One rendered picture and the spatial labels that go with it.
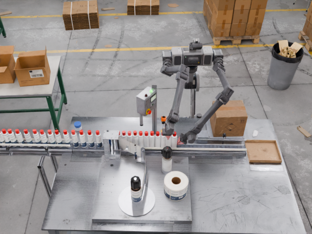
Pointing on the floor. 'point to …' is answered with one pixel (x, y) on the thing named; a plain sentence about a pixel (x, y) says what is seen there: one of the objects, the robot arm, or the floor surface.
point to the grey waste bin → (281, 74)
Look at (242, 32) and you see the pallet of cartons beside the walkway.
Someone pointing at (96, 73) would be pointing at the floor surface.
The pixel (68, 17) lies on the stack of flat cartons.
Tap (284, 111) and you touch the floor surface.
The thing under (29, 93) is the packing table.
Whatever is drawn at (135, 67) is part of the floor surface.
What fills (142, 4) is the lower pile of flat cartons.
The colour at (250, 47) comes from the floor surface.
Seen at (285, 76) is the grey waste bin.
